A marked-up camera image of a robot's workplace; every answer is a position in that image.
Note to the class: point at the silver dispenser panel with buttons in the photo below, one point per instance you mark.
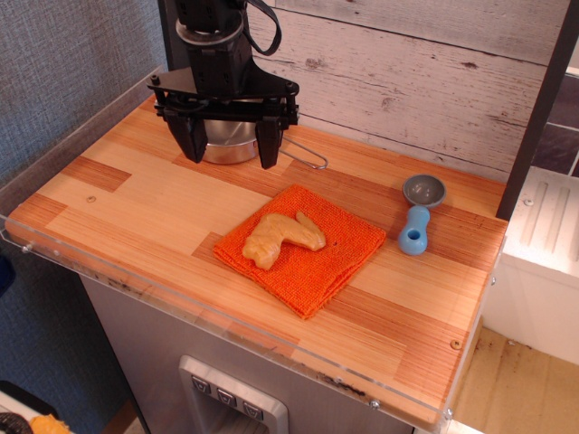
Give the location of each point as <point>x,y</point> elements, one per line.
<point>220,403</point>

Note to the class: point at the clear acrylic table guard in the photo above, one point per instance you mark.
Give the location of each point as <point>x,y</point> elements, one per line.
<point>390,344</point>

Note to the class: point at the tan toy chicken piece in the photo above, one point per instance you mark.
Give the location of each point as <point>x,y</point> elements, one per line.
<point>263,245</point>

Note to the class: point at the white toy sink unit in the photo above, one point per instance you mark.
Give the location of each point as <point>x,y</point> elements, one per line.
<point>533,294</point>

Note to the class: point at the stainless steel pot with handle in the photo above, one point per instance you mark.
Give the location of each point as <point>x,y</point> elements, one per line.
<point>231,143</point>

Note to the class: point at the orange folded cloth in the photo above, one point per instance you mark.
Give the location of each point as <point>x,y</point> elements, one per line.
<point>305,280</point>

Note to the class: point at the dark vertical post right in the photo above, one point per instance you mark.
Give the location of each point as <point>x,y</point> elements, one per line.
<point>545,100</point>

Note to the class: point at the dark vertical post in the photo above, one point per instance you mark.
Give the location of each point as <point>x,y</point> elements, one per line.
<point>545,100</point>
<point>176,53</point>

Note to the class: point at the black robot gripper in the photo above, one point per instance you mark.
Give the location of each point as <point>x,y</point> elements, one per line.
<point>223,82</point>

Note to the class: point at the grey toy fridge cabinet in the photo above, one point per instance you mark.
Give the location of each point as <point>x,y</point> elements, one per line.
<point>149,341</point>

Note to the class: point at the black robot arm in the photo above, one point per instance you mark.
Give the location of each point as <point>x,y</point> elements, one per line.
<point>216,17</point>

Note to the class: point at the dark vertical post left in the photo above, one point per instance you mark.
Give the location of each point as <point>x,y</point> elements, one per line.
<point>176,53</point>

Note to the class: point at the blue and grey toy spoon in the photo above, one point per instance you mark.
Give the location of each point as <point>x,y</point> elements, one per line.
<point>423,192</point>

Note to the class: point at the yellow object at bottom left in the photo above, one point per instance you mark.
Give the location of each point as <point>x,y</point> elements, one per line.
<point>47,424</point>

